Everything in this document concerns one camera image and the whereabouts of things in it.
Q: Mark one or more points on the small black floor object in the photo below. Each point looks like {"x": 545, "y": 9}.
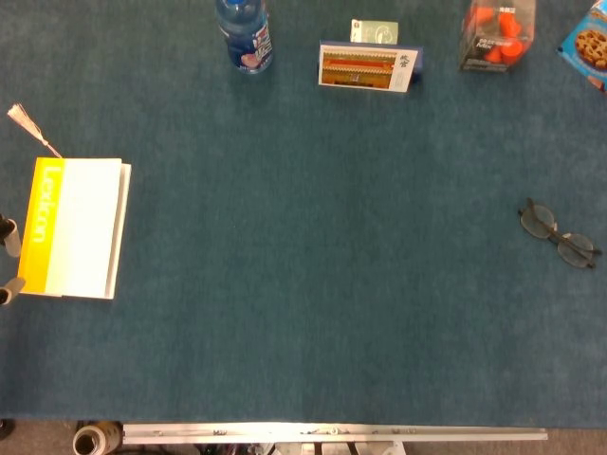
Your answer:
{"x": 5, "y": 428}

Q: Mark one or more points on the blue plastic drink bottle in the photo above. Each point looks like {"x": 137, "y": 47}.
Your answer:
{"x": 244, "y": 38}

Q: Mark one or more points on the brown tape roll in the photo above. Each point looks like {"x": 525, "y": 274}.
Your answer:
{"x": 95, "y": 438}

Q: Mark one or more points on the clear box with red cups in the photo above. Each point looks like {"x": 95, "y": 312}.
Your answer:
{"x": 495, "y": 38}

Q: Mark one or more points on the beige tassel bookmark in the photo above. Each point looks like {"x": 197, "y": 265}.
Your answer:
{"x": 21, "y": 116}

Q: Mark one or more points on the pale green card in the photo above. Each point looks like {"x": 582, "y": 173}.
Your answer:
{"x": 374, "y": 32}

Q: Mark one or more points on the teal felt tablecloth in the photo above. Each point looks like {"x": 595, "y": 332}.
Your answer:
{"x": 303, "y": 237}

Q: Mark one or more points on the black eyeglasses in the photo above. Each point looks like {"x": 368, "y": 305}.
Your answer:
{"x": 538, "y": 220}

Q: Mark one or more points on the blue cookie box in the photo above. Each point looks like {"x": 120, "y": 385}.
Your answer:
{"x": 588, "y": 47}

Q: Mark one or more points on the black grey-tipped left robot hand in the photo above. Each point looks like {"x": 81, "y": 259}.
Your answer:
{"x": 9, "y": 237}

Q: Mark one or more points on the aluminium profile rail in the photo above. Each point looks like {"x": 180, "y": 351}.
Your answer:
{"x": 332, "y": 432}

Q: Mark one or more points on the yellow and white book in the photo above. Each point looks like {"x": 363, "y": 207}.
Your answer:
{"x": 80, "y": 227}

